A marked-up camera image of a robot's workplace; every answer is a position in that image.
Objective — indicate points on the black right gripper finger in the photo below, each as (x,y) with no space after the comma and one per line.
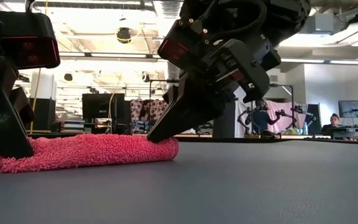
(191,105)
(171,93)

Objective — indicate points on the pink fluffy towel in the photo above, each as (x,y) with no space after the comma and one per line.
(89,152)

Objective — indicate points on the background black robot arm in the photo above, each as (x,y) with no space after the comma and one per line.
(303,110)

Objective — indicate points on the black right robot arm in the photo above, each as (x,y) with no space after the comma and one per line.
(278,15)

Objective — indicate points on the patterned hanging cloth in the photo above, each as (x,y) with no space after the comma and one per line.
(157,107)

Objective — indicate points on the black and white column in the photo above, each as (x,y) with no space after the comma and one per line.
(43,113)

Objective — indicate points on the dark grey column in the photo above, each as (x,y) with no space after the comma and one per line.
(224,124)

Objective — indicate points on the pink hanging cloth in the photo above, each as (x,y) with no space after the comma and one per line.
(272,107)

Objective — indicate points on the standing person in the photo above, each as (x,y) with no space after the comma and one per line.
(261,119)

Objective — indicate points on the long ceiling light strip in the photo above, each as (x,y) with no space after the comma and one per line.
(117,55)
(322,61)

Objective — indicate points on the black cabinet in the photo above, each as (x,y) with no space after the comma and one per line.
(101,105)

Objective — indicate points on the black ceiling device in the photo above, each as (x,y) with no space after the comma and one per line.
(123,35)

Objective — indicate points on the grey ceiling unit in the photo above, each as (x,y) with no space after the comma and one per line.
(319,23)

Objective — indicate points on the seated person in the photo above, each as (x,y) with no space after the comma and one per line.
(334,119)

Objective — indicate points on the computer monitor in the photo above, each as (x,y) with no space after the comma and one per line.
(353,109)

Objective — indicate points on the black background desk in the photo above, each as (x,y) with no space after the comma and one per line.
(350,130)

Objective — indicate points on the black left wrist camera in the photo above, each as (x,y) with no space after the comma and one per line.
(26,40)

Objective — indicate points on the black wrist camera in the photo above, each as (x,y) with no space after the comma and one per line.
(26,40)
(172,49)

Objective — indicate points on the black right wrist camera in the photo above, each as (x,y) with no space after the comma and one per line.
(172,49)

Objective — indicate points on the silver ventilation duct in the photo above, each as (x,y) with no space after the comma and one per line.
(168,7)

